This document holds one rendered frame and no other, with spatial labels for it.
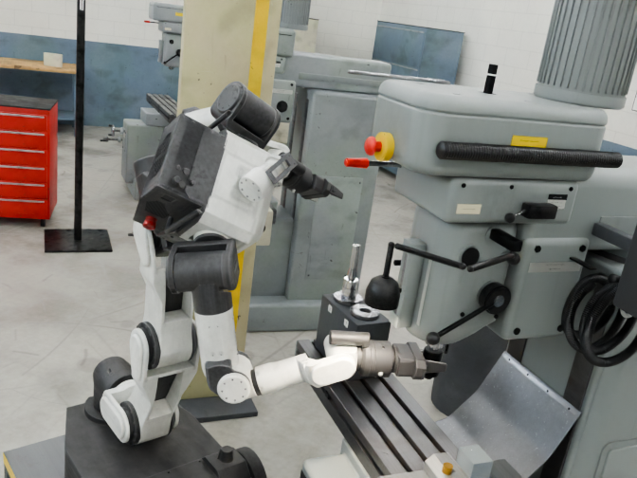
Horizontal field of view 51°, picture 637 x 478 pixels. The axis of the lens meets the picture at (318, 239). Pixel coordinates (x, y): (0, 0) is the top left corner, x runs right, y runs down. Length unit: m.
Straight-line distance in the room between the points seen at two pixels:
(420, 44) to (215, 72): 5.95
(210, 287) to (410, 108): 0.59
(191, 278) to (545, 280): 0.80
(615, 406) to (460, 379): 1.93
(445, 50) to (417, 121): 7.57
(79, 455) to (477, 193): 1.55
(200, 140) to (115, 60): 8.74
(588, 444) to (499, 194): 0.76
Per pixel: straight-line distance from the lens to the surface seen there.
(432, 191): 1.42
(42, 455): 2.66
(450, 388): 3.77
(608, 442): 1.93
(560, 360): 1.88
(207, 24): 3.00
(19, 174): 5.90
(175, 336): 2.00
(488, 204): 1.43
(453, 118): 1.31
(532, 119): 1.43
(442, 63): 8.88
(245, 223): 1.57
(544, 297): 1.63
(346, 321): 1.98
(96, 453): 2.37
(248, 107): 1.67
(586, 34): 1.57
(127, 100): 10.39
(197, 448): 2.38
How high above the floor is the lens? 2.01
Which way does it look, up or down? 19 degrees down
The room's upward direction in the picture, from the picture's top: 8 degrees clockwise
